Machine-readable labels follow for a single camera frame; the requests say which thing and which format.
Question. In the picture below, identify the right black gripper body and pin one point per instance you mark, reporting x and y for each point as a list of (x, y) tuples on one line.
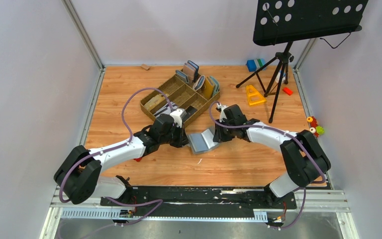
[(219, 134)]

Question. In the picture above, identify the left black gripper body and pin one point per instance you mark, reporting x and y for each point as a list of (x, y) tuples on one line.
[(180, 138)]

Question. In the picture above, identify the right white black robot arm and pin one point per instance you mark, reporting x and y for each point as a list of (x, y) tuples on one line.
[(305, 161)]

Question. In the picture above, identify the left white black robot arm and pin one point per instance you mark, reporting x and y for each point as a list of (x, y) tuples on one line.
[(80, 175)]

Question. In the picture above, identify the black white cards stack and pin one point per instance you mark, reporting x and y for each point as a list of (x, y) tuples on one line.
[(165, 109)]

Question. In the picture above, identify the tan card in basket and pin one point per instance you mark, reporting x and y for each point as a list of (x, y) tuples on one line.
[(155, 101)]

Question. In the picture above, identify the yellow card holder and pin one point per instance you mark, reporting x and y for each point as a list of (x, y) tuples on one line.
[(208, 87)]

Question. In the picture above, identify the blue tan card holder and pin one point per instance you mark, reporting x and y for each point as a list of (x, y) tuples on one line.
[(191, 71)]

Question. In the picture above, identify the yellow triangular toy block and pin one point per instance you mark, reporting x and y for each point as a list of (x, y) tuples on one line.
[(254, 97)]

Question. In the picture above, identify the woven divided basket tray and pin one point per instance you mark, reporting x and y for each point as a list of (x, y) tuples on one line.
[(180, 93)]

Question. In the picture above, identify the blue green toy block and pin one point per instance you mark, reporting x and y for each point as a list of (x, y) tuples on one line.
[(255, 64)]

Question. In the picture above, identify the small red toy brick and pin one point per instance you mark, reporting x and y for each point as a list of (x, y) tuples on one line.
[(287, 91)]

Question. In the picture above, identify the red green toy figure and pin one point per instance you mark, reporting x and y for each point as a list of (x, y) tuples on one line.
[(314, 127)]

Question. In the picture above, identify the black music stand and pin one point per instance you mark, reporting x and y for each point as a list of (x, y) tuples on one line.
[(287, 21)]

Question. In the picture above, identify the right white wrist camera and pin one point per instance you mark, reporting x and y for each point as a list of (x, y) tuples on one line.
[(221, 109)]

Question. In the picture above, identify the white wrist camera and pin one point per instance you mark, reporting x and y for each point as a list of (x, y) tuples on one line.
[(178, 116), (221, 109)]

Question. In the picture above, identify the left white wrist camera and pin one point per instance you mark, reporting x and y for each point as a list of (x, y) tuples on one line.
[(178, 116)]

